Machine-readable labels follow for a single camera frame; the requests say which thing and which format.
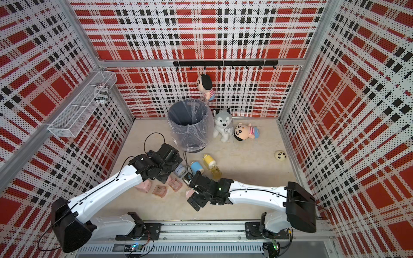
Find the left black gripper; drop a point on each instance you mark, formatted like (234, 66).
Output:
(164, 178)

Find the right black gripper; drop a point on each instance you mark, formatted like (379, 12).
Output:
(197, 197)

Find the translucent pink sharpener tray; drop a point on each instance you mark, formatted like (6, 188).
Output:
(160, 191)

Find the translucent yellow sharpener tray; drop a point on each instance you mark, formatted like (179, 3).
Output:
(217, 174)

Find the blue sharpener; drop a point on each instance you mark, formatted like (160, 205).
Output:
(180, 171)
(196, 167)

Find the yellow pencil sharpener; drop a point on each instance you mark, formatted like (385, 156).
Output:
(209, 161)

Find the grey bin with plastic liner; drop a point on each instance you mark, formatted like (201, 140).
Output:
(192, 124)

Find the pink sharpener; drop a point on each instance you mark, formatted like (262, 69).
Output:
(189, 193)
(144, 186)

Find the blue sharpener front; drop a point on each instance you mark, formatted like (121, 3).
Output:
(180, 171)

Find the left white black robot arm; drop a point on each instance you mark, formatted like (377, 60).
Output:
(74, 222)

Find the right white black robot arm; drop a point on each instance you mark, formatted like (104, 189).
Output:
(291, 207)

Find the husky plush toy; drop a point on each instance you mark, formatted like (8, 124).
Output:
(223, 124)

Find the left green circuit board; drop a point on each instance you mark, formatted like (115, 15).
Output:
(133, 248)

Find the green circuit board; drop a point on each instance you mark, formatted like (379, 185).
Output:
(271, 250)
(133, 248)

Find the lying cartoon boy doll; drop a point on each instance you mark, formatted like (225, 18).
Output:
(243, 132)

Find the right green circuit board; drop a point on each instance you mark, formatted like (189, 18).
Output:
(271, 250)

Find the black white can in basket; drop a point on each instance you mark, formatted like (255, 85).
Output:
(101, 93)

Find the hanging cartoon boy doll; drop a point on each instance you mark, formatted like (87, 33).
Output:
(205, 86)

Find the cream panda face ball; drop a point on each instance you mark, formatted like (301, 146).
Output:
(280, 155)

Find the white wire wall basket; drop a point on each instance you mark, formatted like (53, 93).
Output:
(75, 115)

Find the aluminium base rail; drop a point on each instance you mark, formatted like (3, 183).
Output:
(215, 238)

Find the black wall hook rail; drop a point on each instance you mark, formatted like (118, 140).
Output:
(226, 63)

